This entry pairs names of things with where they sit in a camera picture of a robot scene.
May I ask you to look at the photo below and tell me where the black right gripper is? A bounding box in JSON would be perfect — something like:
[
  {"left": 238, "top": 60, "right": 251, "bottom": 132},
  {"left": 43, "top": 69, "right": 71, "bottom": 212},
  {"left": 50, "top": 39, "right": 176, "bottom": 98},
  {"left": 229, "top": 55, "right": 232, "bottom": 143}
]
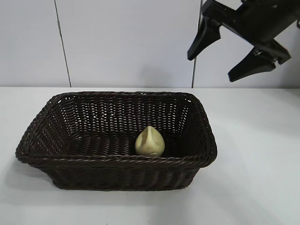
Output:
[{"left": 187, "top": 0, "right": 300, "bottom": 83}]

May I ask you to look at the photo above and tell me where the pale yellow egg yolk pastry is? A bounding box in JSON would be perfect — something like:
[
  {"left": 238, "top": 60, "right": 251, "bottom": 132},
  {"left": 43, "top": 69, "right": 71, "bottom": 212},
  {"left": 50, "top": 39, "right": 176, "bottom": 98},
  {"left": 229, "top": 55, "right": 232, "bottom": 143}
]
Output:
[{"left": 135, "top": 125, "right": 166, "bottom": 157}]

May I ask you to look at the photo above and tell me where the dark brown wicker basket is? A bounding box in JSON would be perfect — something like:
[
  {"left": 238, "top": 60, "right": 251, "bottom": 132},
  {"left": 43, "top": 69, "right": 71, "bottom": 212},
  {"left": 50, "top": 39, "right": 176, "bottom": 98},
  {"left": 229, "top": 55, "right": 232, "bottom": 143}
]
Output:
[{"left": 15, "top": 91, "right": 218, "bottom": 191}]

